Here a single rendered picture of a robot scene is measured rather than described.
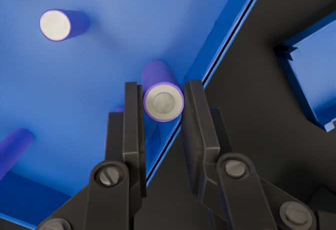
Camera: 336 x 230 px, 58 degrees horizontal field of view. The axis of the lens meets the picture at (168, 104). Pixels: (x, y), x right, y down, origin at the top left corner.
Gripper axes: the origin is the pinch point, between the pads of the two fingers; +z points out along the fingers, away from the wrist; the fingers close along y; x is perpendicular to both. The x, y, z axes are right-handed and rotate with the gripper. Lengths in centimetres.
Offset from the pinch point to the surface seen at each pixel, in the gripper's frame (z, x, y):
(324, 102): 42, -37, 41
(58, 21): 8.4, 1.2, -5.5
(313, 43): 48, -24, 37
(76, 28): 9.5, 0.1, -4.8
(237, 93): 44, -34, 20
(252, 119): 41, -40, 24
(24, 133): 9.7, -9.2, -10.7
